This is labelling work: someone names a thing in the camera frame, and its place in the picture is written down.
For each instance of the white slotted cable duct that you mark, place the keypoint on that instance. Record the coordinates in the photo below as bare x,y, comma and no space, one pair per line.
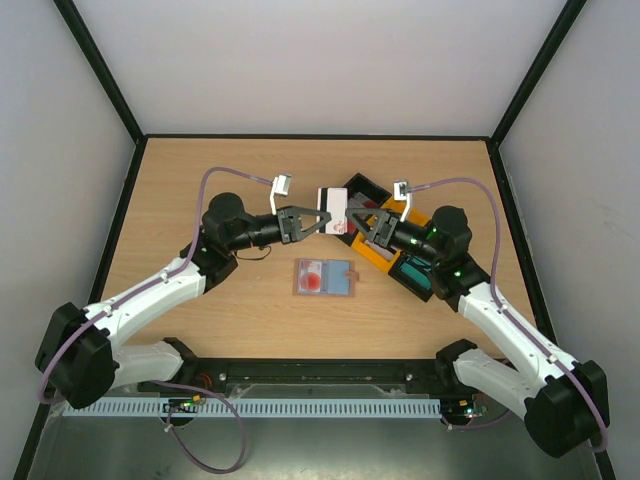
146,407

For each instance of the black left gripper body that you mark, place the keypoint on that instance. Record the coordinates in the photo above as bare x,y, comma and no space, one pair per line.
285,215

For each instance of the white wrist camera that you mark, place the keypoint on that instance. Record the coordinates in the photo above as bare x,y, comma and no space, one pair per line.
279,188
402,192

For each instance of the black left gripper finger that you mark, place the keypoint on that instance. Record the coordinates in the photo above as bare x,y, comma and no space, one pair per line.
319,215
307,225

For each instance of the yellow card bin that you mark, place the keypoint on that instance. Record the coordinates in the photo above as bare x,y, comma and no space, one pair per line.
382,257

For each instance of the teal cards stack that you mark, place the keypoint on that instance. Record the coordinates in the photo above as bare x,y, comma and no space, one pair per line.
413,275

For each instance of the white magnetic stripe card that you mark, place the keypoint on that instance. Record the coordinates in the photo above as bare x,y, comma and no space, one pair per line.
334,201

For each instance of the red white cards stack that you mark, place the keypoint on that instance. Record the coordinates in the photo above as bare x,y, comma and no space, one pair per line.
354,203

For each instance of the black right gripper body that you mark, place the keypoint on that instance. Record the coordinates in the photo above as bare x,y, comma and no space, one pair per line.
382,228

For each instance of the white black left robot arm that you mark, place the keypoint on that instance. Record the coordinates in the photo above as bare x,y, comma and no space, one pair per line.
77,356

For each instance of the black card bin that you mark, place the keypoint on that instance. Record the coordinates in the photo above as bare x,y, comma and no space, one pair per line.
361,188

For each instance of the black enclosure frame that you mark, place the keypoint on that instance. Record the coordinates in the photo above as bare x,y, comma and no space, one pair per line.
318,90

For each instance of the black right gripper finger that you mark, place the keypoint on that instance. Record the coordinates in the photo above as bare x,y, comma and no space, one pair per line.
366,223
366,212

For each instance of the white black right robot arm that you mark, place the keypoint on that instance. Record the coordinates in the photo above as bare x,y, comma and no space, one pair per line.
562,402

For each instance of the black mounting rail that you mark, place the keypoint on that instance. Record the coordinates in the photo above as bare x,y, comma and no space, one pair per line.
320,372

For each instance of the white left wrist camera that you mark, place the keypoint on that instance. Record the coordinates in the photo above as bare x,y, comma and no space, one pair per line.
279,188

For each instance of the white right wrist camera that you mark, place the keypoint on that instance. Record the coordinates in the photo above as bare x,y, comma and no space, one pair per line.
402,192

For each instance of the red white credit card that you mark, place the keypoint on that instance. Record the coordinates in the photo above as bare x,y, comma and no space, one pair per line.
310,276

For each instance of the black bin with teal cards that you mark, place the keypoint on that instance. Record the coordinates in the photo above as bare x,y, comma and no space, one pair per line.
393,270

